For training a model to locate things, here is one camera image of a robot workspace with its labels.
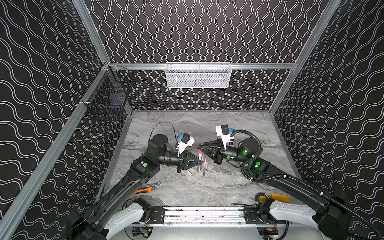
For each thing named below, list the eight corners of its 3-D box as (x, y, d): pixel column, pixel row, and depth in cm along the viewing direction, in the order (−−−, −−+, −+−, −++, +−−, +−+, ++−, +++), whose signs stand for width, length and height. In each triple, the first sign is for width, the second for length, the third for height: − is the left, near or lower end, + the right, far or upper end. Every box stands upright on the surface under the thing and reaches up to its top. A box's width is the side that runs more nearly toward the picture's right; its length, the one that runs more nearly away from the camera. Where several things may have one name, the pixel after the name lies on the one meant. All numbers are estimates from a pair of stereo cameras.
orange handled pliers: (134, 194, 83) (133, 193, 82) (135, 190, 85) (134, 189, 83) (155, 191, 84) (155, 190, 83) (155, 186, 86) (155, 185, 85)
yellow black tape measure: (256, 204, 80) (258, 203, 77) (253, 194, 83) (255, 192, 80) (268, 204, 79) (270, 203, 77) (265, 194, 83) (267, 192, 80)
